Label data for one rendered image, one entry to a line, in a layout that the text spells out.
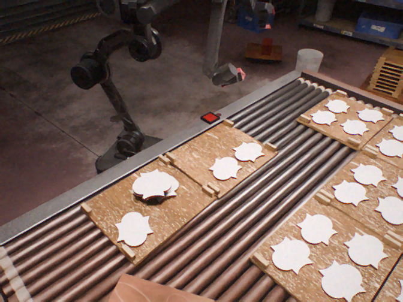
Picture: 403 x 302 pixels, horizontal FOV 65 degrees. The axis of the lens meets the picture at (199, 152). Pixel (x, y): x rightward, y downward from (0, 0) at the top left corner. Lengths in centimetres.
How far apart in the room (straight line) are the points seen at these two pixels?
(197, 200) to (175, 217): 12
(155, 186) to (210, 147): 40
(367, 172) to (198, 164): 74
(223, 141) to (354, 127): 69
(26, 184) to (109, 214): 177
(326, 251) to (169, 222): 56
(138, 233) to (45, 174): 191
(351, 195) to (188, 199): 65
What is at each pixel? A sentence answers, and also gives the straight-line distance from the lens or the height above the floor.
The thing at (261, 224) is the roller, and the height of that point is 92.
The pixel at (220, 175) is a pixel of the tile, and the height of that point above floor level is 95.
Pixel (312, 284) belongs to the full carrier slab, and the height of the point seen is 94.
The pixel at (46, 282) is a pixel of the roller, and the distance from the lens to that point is 121.
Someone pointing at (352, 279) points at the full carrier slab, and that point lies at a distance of 119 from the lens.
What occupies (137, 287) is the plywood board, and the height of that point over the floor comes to 104.
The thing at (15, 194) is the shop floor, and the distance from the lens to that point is 293.
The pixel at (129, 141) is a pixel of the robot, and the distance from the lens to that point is 245.
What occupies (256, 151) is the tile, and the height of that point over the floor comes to 95.
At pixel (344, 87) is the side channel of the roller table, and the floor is 95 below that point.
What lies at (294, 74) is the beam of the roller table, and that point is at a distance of 231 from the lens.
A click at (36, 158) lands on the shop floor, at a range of 321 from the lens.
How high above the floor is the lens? 190
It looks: 40 degrees down
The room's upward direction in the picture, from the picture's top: 1 degrees clockwise
